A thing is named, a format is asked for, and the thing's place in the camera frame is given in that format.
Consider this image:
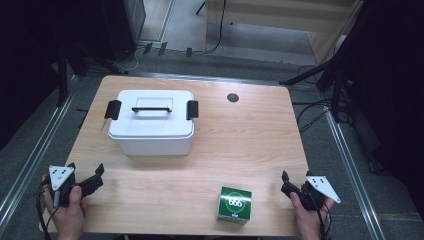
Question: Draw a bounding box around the metal floor rail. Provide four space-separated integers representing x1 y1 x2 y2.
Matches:
0 74 78 233
323 109 388 240

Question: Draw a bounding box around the left hand-held gripper cable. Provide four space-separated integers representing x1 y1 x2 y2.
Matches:
35 184 62 240

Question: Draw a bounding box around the green cube carton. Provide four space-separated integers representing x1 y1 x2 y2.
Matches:
216 186 253 226

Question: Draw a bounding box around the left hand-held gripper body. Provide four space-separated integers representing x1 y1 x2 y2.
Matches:
48 164 78 208

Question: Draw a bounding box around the hand-held gripper cable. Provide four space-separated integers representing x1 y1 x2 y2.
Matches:
309 191 333 240
35 184 62 240

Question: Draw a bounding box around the right hand-held gripper cable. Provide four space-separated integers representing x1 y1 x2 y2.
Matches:
309 191 333 240

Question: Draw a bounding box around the person's left hand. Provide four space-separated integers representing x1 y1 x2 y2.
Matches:
41 174 90 240

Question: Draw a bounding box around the person's right hand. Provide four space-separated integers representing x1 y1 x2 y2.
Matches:
289 192 335 240

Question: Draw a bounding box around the white plastic storage box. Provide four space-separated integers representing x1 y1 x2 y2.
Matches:
108 130 196 157

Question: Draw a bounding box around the black floor cables bundle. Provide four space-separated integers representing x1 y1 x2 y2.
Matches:
294 64 335 133

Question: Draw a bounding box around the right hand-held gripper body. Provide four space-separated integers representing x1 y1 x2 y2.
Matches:
299 175 342 212

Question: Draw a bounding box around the white floor cable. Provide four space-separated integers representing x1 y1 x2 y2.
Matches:
112 45 143 74

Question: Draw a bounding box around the black hanging cable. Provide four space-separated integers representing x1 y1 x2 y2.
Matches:
202 0 228 55

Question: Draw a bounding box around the black cabinet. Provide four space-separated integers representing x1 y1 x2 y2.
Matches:
99 0 148 62

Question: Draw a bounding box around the black metal stand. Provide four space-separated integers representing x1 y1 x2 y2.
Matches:
55 41 89 108
279 58 356 123

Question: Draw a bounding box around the white lid with black handle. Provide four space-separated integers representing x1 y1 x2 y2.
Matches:
104 89 200 140

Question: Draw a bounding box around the light wooden furniture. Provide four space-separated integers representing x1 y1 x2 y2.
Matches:
203 0 365 65

